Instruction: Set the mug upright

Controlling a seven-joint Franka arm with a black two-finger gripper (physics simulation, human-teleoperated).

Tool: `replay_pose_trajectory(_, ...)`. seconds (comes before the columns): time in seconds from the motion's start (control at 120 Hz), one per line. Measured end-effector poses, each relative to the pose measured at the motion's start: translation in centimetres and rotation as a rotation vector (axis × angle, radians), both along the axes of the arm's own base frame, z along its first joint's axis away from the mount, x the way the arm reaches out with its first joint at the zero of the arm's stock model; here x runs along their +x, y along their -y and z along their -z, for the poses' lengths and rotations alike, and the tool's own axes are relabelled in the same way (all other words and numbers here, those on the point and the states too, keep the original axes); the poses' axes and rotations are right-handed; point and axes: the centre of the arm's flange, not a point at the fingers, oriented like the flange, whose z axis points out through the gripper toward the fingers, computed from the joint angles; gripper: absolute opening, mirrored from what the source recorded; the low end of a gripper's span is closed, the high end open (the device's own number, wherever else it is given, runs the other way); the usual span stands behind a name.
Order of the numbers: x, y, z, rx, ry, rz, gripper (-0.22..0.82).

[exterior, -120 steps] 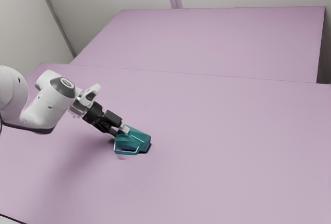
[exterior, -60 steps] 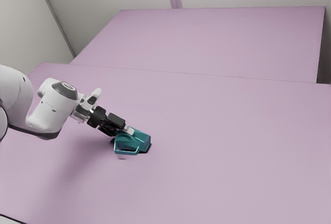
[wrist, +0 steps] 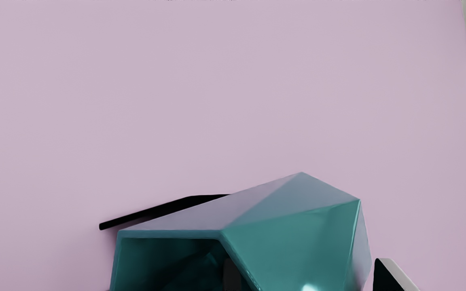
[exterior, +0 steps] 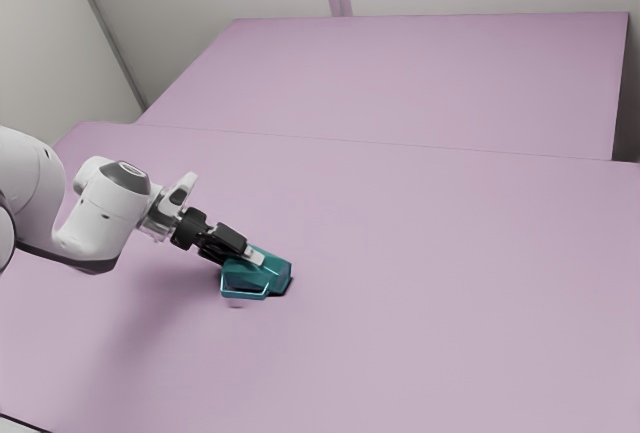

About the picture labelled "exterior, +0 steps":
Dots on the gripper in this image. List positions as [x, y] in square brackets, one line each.
[192, 231]

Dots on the teal faceted mug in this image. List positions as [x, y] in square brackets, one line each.
[260, 278]

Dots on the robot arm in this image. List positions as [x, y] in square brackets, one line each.
[95, 213]

